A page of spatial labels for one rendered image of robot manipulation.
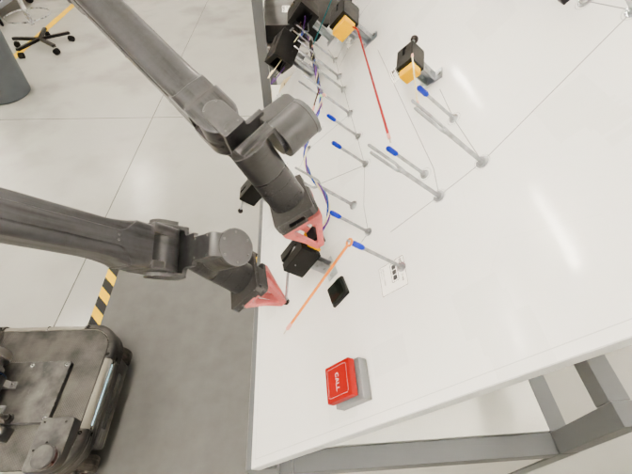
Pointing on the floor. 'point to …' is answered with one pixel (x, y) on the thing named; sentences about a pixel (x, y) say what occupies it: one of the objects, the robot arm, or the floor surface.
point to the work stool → (39, 35)
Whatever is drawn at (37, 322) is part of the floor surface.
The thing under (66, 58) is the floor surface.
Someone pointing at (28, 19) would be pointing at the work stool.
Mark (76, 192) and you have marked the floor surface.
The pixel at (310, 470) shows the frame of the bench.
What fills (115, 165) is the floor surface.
